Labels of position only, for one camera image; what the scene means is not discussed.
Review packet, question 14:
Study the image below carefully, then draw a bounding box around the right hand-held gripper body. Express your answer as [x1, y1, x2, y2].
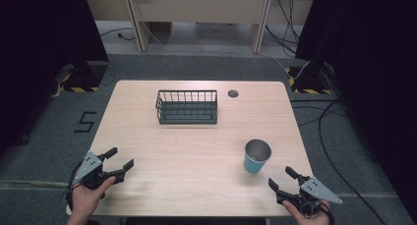
[294, 176, 344, 208]

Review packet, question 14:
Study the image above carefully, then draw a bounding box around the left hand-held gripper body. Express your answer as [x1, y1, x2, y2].
[72, 149, 118, 191]

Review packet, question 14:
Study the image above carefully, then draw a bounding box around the blue cup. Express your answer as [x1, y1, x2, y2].
[243, 139, 272, 175]

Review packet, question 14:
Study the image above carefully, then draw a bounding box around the black wire basket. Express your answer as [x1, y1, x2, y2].
[154, 89, 219, 126]

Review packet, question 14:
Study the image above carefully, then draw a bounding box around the person's right hand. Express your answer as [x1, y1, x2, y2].
[281, 199, 334, 225]

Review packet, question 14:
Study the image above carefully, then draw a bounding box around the person's left hand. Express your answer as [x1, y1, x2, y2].
[66, 176, 118, 225]

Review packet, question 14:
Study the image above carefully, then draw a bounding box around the black stand base hazard tape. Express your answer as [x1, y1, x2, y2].
[58, 61, 109, 93]
[284, 61, 332, 95]

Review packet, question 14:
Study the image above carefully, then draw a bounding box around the black curtain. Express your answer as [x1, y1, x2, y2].
[0, 0, 109, 157]
[294, 0, 417, 216]

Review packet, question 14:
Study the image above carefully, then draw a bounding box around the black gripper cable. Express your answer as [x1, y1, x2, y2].
[66, 160, 87, 213]
[300, 199, 332, 219]

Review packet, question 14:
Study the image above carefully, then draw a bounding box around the long black floor cable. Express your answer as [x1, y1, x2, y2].
[317, 99, 388, 225]

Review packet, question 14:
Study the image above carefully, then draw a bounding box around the thin black floor cable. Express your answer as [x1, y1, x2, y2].
[289, 98, 349, 128]

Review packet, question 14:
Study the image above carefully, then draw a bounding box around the short black floor cable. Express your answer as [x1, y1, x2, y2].
[98, 27, 136, 42]

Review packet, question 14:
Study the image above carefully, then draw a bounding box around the black cable bundle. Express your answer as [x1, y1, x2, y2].
[265, 0, 302, 56]

